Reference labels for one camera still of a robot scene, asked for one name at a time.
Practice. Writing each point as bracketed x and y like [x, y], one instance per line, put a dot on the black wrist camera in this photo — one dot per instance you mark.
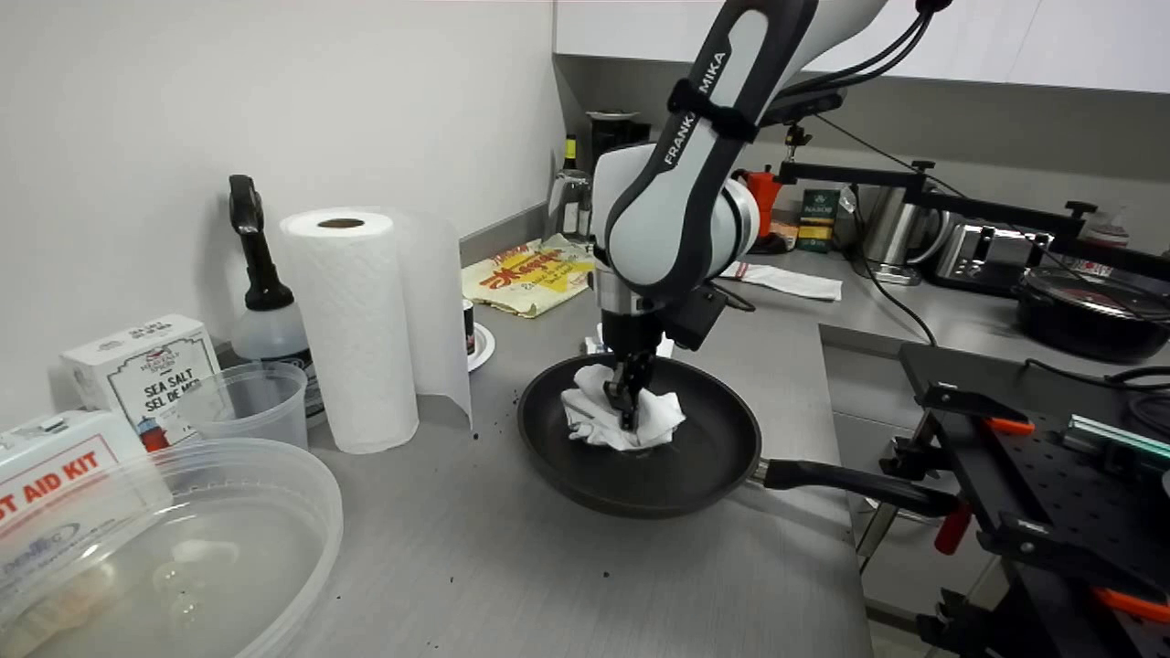
[696, 317]

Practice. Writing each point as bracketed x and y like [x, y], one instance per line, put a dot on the black nonstick frying pan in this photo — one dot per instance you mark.
[681, 470]

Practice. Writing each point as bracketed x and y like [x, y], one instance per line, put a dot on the white paper towel roll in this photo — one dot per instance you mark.
[352, 331]

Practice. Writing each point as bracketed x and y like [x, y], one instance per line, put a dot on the black perforated table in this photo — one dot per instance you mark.
[1071, 514]

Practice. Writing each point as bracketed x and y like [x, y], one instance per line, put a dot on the black round pot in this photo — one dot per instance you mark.
[1089, 311]

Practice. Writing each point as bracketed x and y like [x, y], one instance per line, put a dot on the first aid kit box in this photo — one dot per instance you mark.
[75, 480]

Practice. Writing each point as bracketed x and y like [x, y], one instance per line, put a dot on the orange object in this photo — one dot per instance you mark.
[766, 196]

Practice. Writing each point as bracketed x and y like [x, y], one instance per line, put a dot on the white round tray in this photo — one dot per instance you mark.
[479, 349]

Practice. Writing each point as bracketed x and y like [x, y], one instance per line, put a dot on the white box with black print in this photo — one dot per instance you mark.
[146, 372]

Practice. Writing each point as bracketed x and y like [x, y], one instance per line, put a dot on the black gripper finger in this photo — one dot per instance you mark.
[620, 388]
[640, 388]

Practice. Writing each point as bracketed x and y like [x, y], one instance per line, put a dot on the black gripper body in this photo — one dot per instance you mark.
[634, 322]

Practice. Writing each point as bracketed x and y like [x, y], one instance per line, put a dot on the spray bottle with black trigger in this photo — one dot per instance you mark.
[249, 243]

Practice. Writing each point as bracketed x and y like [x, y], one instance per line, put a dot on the silver metal appliance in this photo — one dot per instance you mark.
[888, 231]

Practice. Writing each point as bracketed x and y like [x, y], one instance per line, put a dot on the white towel with blue stripes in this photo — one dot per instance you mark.
[788, 283]
[589, 421]

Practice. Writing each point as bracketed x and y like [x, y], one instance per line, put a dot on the yellow printed plastic bag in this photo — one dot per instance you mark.
[532, 276]

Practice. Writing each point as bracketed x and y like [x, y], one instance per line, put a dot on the large clear plastic bowl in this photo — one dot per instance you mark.
[184, 561]

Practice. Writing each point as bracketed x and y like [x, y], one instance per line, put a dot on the black camera mounting rod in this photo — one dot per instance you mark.
[880, 179]

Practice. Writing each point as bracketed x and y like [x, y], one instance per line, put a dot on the green lit light strip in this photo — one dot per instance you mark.
[1121, 436]

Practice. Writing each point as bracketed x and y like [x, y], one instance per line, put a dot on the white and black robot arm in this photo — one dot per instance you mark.
[681, 205]

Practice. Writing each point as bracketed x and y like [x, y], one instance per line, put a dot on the small clear plastic container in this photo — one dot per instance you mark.
[259, 408]

